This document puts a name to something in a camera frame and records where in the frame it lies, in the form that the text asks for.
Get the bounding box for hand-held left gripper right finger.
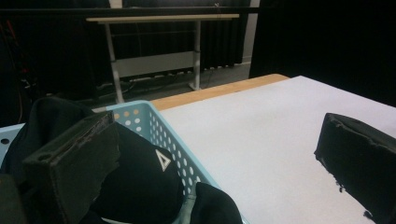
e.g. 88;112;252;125
314;112;396;224

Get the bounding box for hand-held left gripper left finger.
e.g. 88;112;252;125
21;110;121;224

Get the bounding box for black garment with triangle logo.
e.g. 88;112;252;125
0;96;244;224

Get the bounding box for light blue perforated plastic basket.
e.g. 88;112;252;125
0;100;250;224

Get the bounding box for white mat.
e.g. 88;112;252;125
160;75;396;224

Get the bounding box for black curtain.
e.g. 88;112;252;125
248;0;396;108

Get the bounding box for height-adjustable desk with white legs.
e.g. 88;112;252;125
86;13;241;105

